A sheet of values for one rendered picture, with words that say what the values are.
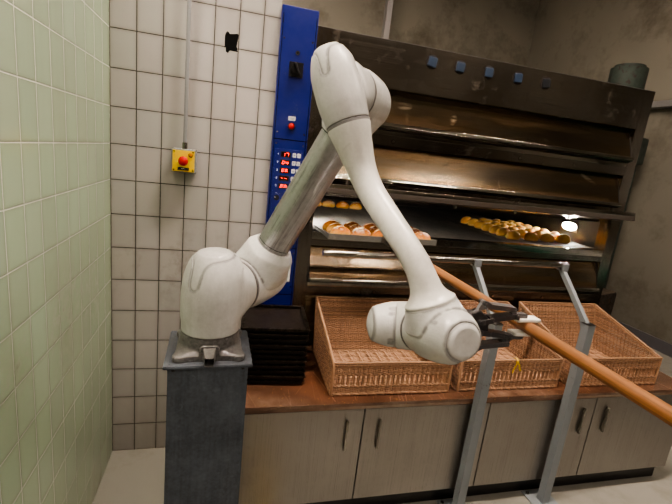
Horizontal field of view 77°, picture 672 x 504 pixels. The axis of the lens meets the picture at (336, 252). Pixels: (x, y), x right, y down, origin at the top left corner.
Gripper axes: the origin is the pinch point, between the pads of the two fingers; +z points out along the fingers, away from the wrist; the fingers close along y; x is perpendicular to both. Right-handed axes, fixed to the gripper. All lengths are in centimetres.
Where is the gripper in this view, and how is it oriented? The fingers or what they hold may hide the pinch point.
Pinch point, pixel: (524, 325)
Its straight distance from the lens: 116.8
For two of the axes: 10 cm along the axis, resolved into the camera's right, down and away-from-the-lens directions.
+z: 9.6, 0.6, 2.7
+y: -1.2, 9.7, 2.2
